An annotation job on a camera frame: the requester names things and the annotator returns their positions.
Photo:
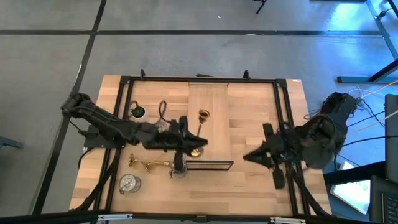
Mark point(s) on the dark grey monitor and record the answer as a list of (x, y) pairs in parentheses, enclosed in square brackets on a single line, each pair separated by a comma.
[(392, 137)]

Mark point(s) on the black and blue desk frame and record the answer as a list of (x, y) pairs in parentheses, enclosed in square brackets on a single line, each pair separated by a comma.
[(351, 79)]

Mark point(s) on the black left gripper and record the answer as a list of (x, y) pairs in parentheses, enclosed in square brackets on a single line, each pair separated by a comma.
[(164, 137)]

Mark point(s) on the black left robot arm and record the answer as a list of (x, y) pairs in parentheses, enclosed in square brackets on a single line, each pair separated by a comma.
[(102, 119)]

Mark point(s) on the silver metal bracket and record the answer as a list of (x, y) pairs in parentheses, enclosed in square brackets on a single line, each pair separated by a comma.
[(115, 217), (287, 220)]

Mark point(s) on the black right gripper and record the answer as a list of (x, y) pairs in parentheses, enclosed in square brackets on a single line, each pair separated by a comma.
[(283, 146)]

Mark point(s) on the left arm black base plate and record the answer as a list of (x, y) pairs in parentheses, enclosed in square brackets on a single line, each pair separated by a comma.
[(93, 141)]

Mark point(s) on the black laptop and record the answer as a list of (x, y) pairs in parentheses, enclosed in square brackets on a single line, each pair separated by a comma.
[(385, 202)]

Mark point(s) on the black desk edge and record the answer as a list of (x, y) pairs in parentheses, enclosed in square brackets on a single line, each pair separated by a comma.
[(354, 174)]

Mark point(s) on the small plant in white pot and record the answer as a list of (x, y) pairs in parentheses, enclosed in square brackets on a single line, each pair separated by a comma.
[(138, 112)]

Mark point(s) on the pale blue-white panel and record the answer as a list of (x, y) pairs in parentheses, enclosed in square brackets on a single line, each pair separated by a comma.
[(351, 193)]

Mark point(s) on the grey chair base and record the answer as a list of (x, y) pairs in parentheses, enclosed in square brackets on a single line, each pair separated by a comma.
[(9, 143)]

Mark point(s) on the black rig crossbar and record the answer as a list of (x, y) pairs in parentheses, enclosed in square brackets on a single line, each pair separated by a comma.
[(174, 217)]

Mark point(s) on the black stand leg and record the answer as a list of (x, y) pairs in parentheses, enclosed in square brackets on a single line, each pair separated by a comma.
[(261, 6)]

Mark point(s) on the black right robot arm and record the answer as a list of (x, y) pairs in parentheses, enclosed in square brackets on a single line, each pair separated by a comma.
[(323, 140)]

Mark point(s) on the black aluminium table frame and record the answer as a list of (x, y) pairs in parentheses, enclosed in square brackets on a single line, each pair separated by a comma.
[(258, 80)]

